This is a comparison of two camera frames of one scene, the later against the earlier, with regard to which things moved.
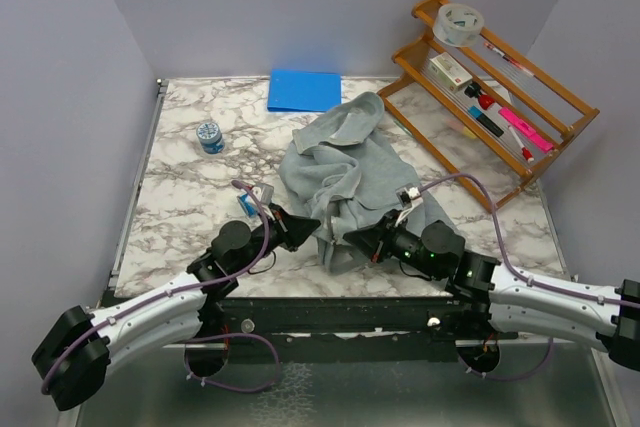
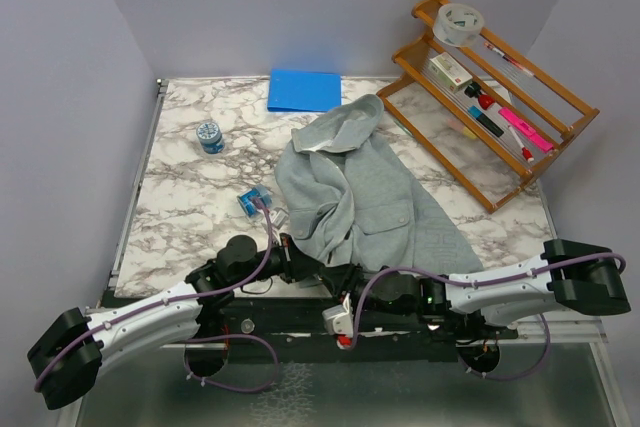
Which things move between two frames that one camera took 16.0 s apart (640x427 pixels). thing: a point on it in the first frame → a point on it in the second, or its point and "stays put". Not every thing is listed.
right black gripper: x=367 y=240 → x=345 y=279
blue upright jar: x=210 y=136 stays put
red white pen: x=509 y=59 stays put
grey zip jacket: x=345 y=167 stays put
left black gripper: x=292 y=230 → x=296 y=266
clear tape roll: x=458 y=25 stays put
